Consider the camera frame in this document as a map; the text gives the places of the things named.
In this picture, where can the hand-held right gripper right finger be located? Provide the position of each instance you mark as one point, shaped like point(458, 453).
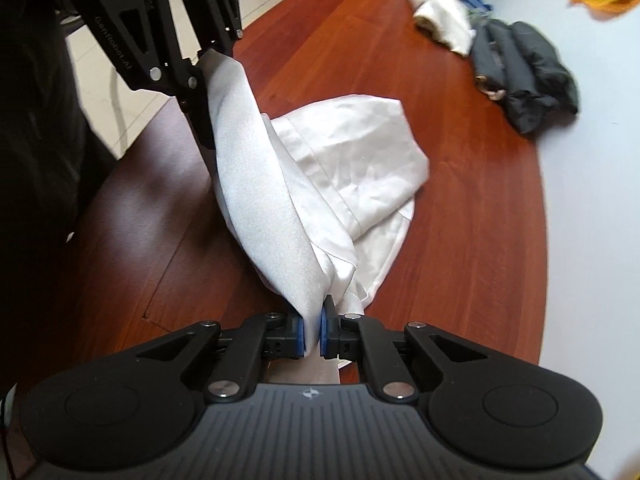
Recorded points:
point(325, 334)

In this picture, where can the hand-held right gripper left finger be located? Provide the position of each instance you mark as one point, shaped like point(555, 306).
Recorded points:
point(298, 334)

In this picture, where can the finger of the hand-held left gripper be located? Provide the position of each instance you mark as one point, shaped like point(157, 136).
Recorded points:
point(165, 60)
point(222, 10)

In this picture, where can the beige short-sleeved shirt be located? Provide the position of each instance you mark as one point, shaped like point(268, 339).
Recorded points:
point(320, 170)

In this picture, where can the cream garment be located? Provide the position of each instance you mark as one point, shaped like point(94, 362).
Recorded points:
point(445, 15)

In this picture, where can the dark grey garment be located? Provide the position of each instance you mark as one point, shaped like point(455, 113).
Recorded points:
point(525, 70)

